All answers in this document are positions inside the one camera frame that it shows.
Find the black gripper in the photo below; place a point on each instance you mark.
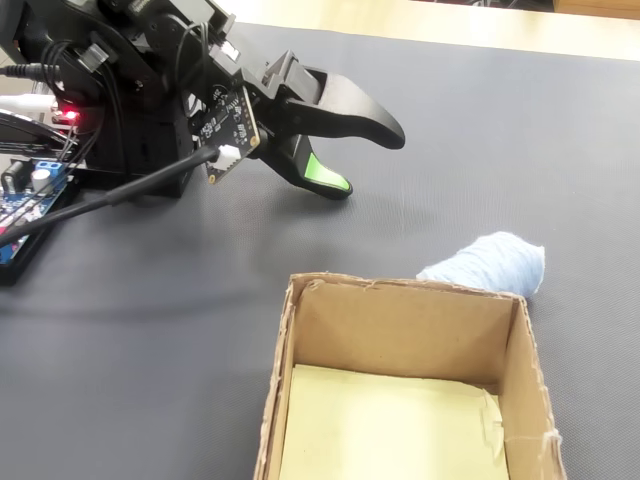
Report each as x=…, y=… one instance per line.
x=277, y=90

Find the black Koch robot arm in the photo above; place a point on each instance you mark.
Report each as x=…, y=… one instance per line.
x=145, y=100

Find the light blue wrapped block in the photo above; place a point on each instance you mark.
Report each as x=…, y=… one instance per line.
x=495, y=260

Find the brown cardboard box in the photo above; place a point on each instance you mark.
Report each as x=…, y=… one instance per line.
x=400, y=330

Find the motor controller board red LED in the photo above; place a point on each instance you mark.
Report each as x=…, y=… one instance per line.
x=67, y=117

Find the dark grey mat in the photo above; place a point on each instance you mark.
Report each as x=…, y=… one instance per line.
x=150, y=340

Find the yellow paper sheet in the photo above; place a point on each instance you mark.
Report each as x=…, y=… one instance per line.
x=375, y=430

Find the black power plug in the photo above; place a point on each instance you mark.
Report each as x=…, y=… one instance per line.
x=25, y=71

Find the blue circuit board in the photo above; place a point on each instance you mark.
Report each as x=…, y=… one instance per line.
x=20, y=200

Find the black camera circuit board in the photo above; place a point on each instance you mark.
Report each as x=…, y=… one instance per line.
x=230, y=125

